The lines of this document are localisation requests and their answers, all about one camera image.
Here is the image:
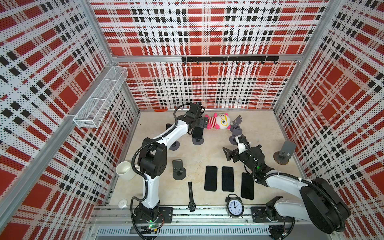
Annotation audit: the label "black phone purple case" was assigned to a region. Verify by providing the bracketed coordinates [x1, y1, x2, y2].
[204, 166, 218, 192]

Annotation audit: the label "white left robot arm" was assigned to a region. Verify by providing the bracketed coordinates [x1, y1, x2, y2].
[131, 102, 208, 222]

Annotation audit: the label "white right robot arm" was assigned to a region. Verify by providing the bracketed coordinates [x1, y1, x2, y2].
[223, 135, 351, 234]

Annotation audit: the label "grey phone stand middle back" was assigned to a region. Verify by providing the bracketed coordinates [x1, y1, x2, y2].
[192, 138, 204, 146]

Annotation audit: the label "grey phone stand far right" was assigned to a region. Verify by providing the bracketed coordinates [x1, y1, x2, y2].
[273, 141, 297, 165]

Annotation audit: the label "grey phone stand centre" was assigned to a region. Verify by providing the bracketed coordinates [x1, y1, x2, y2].
[229, 125, 243, 146]

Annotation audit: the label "grey phone stand back left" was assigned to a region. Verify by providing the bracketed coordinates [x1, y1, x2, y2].
[169, 141, 180, 151]

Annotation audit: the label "grey phone stand front left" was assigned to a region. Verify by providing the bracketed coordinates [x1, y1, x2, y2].
[172, 160, 187, 181]

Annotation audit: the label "pink striped plush toy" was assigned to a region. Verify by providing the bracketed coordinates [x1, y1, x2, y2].
[205, 113, 232, 130]

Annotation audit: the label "black alarm clock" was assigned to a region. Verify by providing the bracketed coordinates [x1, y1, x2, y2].
[225, 194, 245, 219]

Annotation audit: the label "black wrist watch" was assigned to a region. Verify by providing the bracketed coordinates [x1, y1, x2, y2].
[188, 182, 196, 212]

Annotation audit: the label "white cup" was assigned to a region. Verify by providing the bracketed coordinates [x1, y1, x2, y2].
[116, 161, 137, 181]

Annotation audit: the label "white round puck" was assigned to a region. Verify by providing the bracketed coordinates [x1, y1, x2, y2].
[118, 199, 128, 209]

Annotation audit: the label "black wall hook rail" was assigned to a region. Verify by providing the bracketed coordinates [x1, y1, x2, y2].
[181, 56, 280, 63]

